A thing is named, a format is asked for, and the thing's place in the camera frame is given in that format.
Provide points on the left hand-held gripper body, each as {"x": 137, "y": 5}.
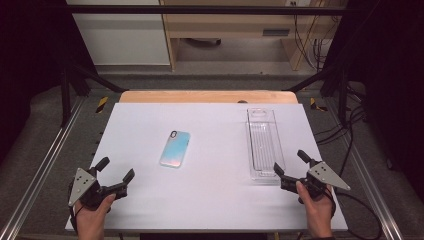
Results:
{"x": 85, "y": 190}

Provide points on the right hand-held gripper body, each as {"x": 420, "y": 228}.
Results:
{"x": 325, "y": 176}

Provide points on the clear plastic box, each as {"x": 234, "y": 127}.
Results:
{"x": 265, "y": 143}

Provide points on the person's left hand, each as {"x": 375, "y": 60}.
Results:
{"x": 91, "y": 223}

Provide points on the person's right hand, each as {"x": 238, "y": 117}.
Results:
{"x": 318, "y": 213}

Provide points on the yellow black tape marker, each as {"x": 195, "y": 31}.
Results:
{"x": 102, "y": 104}
{"x": 313, "y": 104}

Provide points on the white board sheet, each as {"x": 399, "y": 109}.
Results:
{"x": 206, "y": 193}

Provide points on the wooden table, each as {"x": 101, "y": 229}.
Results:
{"x": 200, "y": 96}

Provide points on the white cabinet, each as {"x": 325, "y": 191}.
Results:
{"x": 123, "y": 40}

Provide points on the dark chair base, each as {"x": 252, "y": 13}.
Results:
{"x": 203, "y": 42}

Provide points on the light wooden desk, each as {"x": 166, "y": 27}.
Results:
{"x": 226, "y": 25}

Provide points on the aluminium floor rail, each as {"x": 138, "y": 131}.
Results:
{"x": 370, "y": 186}
{"x": 40, "y": 173}

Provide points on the black frame strut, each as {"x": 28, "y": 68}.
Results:
{"x": 342, "y": 96}
{"x": 65, "y": 96}

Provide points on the white wall socket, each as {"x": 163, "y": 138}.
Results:
{"x": 296, "y": 2}

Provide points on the black horizontal frame bar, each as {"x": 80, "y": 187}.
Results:
{"x": 200, "y": 9}

